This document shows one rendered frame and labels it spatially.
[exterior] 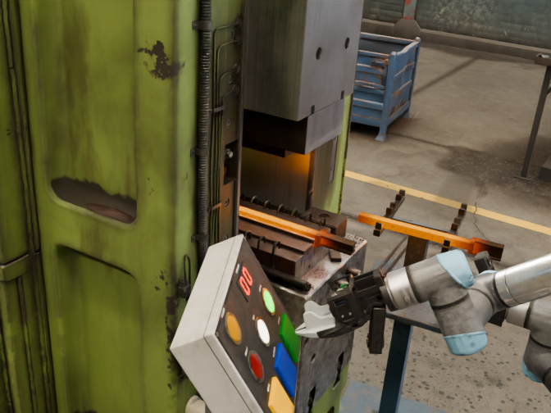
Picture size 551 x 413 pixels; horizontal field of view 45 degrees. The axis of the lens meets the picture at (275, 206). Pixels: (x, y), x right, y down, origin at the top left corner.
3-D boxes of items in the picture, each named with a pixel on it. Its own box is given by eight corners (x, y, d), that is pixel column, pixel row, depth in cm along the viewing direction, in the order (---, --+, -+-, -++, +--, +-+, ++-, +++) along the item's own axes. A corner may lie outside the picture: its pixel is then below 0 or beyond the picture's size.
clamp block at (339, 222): (346, 236, 197) (348, 216, 194) (334, 247, 190) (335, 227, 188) (310, 224, 202) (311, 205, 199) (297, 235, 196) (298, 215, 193)
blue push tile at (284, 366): (297, 370, 131) (281, 341, 129) (295, 396, 125) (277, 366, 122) (289, 373, 132) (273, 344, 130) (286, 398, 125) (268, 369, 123)
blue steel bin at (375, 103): (411, 117, 610) (423, 37, 578) (384, 141, 545) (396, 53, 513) (293, 93, 655) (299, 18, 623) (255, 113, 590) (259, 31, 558)
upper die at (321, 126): (341, 133, 172) (345, 97, 168) (304, 155, 156) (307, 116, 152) (208, 101, 190) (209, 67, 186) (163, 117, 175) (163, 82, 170)
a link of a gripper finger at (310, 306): (286, 306, 136) (328, 290, 134) (299, 328, 138) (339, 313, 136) (285, 314, 134) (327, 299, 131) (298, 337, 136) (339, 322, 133)
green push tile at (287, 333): (301, 339, 140) (285, 312, 138) (298, 362, 133) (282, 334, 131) (293, 341, 141) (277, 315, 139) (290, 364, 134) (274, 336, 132)
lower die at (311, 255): (328, 252, 187) (330, 225, 184) (293, 283, 172) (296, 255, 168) (206, 211, 206) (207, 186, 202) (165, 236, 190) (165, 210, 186)
